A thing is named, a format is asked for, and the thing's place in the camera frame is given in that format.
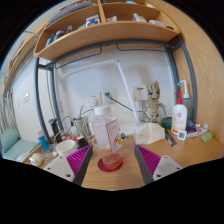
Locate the wooden wall shelf unit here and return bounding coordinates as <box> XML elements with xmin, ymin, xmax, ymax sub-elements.
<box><xmin>34</xmin><ymin>0</ymin><xmax>180</xmax><ymax>60</ymax></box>

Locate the clear plastic water bottle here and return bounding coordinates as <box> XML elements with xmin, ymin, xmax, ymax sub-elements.
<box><xmin>92</xmin><ymin>105</ymin><xmax>123</xmax><ymax>170</ymax></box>

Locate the black power adapter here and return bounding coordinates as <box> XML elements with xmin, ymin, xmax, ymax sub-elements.
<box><xmin>77</xmin><ymin>136</ymin><xmax>89</xmax><ymax>149</ymax></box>

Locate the clear spray bottle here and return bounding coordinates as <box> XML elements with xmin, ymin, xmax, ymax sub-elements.
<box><xmin>178</xmin><ymin>80</ymin><xmax>192</xmax><ymax>122</ymax></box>

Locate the Groot figurine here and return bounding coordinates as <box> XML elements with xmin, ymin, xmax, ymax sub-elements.
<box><xmin>143</xmin><ymin>81</ymin><xmax>167</xmax><ymax>123</ymax></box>

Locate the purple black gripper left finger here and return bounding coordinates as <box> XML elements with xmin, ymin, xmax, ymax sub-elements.
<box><xmin>66</xmin><ymin>145</ymin><xmax>93</xmax><ymax>186</ymax></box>

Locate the white wall socket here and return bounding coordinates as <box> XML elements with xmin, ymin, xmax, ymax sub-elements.
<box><xmin>88</xmin><ymin>92</ymin><xmax>102</xmax><ymax>107</ymax></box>

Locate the blue white box on shelf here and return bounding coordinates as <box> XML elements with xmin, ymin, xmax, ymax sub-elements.
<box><xmin>86</xmin><ymin>15</ymin><xmax>100</xmax><ymax>27</ymax></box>

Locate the white red pump lotion bottle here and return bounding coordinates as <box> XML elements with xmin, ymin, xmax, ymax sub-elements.
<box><xmin>171</xmin><ymin>92</ymin><xmax>187</xmax><ymax>135</ymax></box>

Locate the small white square clock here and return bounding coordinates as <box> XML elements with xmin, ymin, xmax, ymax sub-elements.
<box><xmin>178</xmin><ymin>131</ymin><xmax>187</xmax><ymax>141</ymax></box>

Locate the teal bed pillow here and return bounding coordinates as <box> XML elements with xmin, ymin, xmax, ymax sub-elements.
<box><xmin>1</xmin><ymin>128</ymin><xmax>19</xmax><ymax>153</ymax></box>

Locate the white ceramic mug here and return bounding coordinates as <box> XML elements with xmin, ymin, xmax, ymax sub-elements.
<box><xmin>56</xmin><ymin>140</ymin><xmax>77</xmax><ymax>157</ymax></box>

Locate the white desk lamp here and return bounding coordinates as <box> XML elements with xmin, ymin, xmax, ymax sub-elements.
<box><xmin>60</xmin><ymin>59</ymin><xmax>138</xmax><ymax>124</ymax></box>

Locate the metal cup with utensils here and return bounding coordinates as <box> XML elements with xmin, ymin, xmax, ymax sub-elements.
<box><xmin>73</xmin><ymin>106</ymin><xmax>86</xmax><ymax>136</ymax></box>

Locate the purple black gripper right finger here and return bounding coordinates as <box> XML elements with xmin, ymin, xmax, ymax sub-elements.
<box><xmin>134</xmin><ymin>145</ymin><xmax>161</xmax><ymax>185</ymax></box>

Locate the blue white small bottle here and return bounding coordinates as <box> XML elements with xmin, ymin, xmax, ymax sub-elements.
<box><xmin>36</xmin><ymin>130</ymin><xmax>50</xmax><ymax>152</ymax></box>

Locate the dark red round coaster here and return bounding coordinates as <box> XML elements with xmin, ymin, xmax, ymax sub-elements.
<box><xmin>97</xmin><ymin>158</ymin><xmax>123</xmax><ymax>172</ymax></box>

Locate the white tissue pack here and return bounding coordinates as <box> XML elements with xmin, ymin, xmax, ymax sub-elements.
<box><xmin>134</xmin><ymin>123</ymin><xmax>165</xmax><ymax>145</ymax></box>

